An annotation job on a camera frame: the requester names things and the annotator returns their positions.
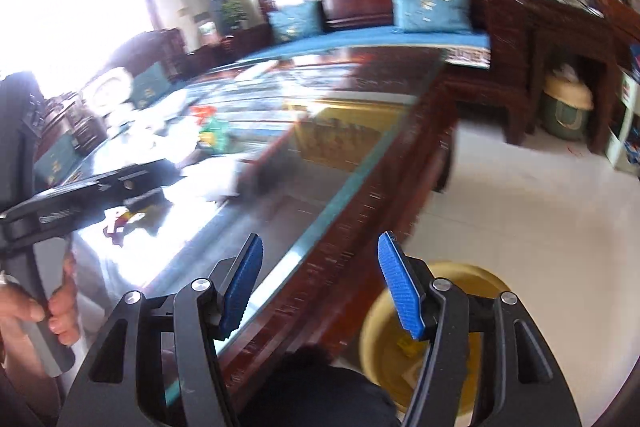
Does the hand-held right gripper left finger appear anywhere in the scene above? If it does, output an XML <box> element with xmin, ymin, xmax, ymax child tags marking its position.
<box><xmin>55</xmin><ymin>233</ymin><xmax>265</xmax><ymax>427</ymax></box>

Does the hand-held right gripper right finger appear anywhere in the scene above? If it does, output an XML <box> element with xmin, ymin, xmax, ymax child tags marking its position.
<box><xmin>377</xmin><ymin>231</ymin><xmax>583</xmax><ymax>427</ymax></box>

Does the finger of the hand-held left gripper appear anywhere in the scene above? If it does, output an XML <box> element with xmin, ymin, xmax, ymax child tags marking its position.
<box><xmin>122</xmin><ymin>188</ymin><xmax>168</xmax><ymax>214</ymax></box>
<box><xmin>97</xmin><ymin>158</ymin><xmax>183</xmax><ymax>198</ymax></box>

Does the red plastic pipe fitting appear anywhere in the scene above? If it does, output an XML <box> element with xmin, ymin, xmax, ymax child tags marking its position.
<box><xmin>102</xmin><ymin>217</ymin><xmax>128</xmax><ymax>248</ymax></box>

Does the yellow round bin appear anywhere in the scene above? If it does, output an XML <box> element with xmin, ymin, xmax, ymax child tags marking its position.
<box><xmin>359</xmin><ymin>261</ymin><xmax>516</xmax><ymax>427</ymax></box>

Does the person's left hand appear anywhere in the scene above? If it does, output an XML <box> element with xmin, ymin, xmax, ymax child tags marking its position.
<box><xmin>0</xmin><ymin>252</ymin><xmax>82</xmax><ymax>348</ymax></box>

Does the teal embroidered pillow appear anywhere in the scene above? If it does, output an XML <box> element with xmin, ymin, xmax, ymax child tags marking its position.
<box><xmin>35</xmin><ymin>134</ymin><xmax>83</xmax><ymax>188</ymax></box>
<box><xmin>390</xmin><ymin>0</ymin><xmax>475</xmax><ymax>34</ymax></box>
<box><xmin>131</xmin><ymin>62</ymin><xmax>171</xmax><ymax>108</ymax></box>
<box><xmin>267</xmin><ymin>0</ymin><xmax>325</xmax><ymax>45</ymax></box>

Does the carved wooden armchair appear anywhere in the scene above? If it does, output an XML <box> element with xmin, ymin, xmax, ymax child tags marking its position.
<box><xmin>30</xmin><ymin>92</ymin><xmax>108</xmax><ymax>202</ymax></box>
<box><xmin>107</xmin><ymin>29</ymin><xmax>188</xmax><ymax>108</ymax></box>

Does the green snack wrapper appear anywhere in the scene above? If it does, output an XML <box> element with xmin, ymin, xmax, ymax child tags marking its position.
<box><xmin>200</xmin><ymin>117</ymin><xmax>233</xmax><ymax>148</ymax></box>

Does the glass-topped wooden coffee table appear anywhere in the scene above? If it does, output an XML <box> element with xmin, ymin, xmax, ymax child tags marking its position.
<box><xmin>65</xmin><ymin>47</ymin><xmax>493</xmax><ymax>413</ymax></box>

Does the person's leg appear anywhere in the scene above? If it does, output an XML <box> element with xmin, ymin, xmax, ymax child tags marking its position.
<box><xmin>245</xmin><ymin>344</ymin><xmax>401</xmax><ymax>427</ymax></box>

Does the dark wooden corner table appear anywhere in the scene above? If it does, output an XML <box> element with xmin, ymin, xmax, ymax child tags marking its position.
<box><xmin>185</xmin><ymin>27</ymin><xmax>273</xmax><ymax>68</ymax></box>

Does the black tower fan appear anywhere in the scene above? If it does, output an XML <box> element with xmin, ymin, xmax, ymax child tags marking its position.
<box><xmin>207</xmin><ymin>0</ymin><xmax>226</xmax><ymax>38</ymax></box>

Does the green potted plant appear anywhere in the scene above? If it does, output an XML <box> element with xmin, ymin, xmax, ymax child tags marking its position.
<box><xmin>220</xmin><ymin>0</ymin><xmax>248</xmax><ymax>32</ymax></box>

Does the green and yellow bin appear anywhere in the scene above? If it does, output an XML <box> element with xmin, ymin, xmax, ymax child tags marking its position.
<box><xmin>542</xmin><ymin>67</ymin><xmax>596</xmax><ymax>142</ymax></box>

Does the blue sofa seat cushion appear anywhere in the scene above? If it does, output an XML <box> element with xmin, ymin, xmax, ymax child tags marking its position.
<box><xmin>235</xmin><ymin>29</ymin><xmax>492</xmax><ymax>68</ymax></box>

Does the white shelf unit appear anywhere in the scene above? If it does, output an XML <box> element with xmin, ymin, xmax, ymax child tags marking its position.
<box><xmin>602</xmin><ymin>67</ymin><xmax>640</xmax><ymax>172</ymax></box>

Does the dark wooden side table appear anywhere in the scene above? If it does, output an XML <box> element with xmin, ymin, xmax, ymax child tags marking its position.
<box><xmin>520</xmin><ymin>0</ymin><xmax>640</xmax><ymax>155</ymax></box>

